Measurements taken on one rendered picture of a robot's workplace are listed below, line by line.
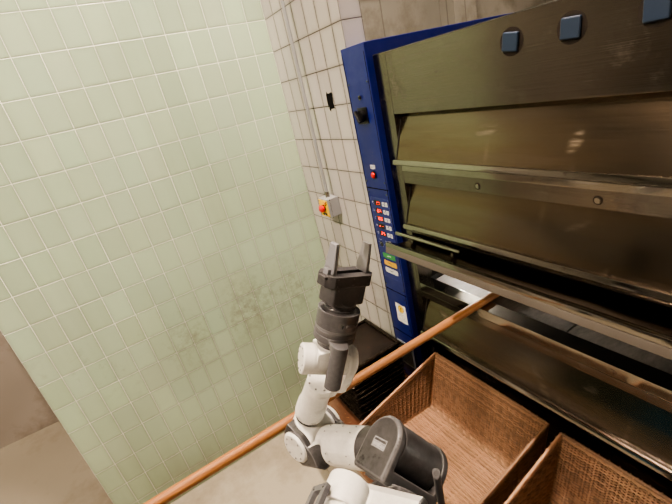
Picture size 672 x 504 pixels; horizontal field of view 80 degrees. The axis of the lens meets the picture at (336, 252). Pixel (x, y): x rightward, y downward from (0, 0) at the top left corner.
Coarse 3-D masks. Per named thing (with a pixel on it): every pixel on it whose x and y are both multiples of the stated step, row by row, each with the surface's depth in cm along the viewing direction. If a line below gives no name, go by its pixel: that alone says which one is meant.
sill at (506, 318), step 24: (432, 288) 167; (456, 288) 163; (480, 312) 147; (504, 312) 142; (528, 336) 132; (552, 336) 125; (576, 336) 123; (576, 360) 119; (600, 360) 112; (624, 360) 110; (648, 384) 103
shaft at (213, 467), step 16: (480, 304) 145; (448, 320) 140; (432, 336) 136; (400, 352) 131; (368, 368) 126; (352, 384) 123; (288, 416) 115; (272, 432) 112; (240, 448) 109; (208, 464) 106; (224, 464) 106; (192, 480) 103; (160, 496) 100; (176, 496) 102
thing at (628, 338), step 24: (432, 240) 161; (432, 264) 137; (480, 264) 132; (504, 264) 131; (552, 288) 111; (576, 288) 110; (600, 288) 109; (552, 312) 102; (624, 312) 96; (648, 312) 95; (624, 336) 88
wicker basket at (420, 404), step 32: (416, 384) 179; (448, 384) 174; (480, 384) 159; (416, 416) 183; (448, 416) 177; (448, 448) 164; (480, 448) 161; (512, 448) 149; (544, 448) 137; (448, 480) 152; (480, 480) 149; (512, 480) 131
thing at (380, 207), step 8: (376, 200) 172; (384, 200) 167; (376, 208) 175; (384, 208) 169; (376, 216) 177; (384, 216) 172; (376, 224) 180; (384, 224) 174; (376, 232) 182; (384, 232) 177; (392, 232) 171; (384, 240) 179; (392, 240) 174; (384, 248) 182; (384, 256) 184; (392, 256) 178; (384, 264) 187; (392, 264) 181; (384, 272) 190; (392, 272) 184; (400, 280) 180
